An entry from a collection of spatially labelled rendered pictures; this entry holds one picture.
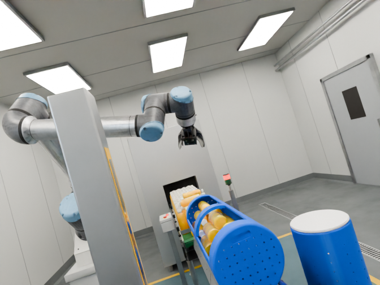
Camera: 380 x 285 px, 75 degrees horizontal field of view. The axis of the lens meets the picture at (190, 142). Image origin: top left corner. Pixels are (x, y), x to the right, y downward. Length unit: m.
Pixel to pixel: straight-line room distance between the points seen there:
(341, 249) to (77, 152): 1.22
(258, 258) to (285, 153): 5.81
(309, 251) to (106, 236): 1.13
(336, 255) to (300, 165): 5.65
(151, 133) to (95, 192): 0.58
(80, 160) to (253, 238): 0.77
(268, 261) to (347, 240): 0.46
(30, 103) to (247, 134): 5.61
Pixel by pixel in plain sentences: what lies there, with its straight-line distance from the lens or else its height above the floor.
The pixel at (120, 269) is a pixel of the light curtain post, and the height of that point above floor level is 1.41.
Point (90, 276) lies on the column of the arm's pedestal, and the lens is 1.68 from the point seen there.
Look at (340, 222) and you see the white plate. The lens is 1.40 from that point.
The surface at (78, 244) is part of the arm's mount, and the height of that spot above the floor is 1.22.
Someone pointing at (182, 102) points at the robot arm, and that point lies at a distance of 1.03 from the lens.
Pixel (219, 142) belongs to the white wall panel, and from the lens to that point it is 6.21.
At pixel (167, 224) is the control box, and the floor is 1.06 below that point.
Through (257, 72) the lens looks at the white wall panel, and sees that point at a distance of 6.87.
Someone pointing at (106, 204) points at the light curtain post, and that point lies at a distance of 0.41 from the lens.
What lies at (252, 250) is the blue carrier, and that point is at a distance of 1.05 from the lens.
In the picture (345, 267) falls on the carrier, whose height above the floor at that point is 0.86.
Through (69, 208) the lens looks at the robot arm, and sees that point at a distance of 1.54.
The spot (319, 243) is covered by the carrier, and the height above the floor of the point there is 0.98.
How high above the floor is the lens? 1.55
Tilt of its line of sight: 2 degrees up
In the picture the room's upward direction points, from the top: 17 degrees counter-clockwise
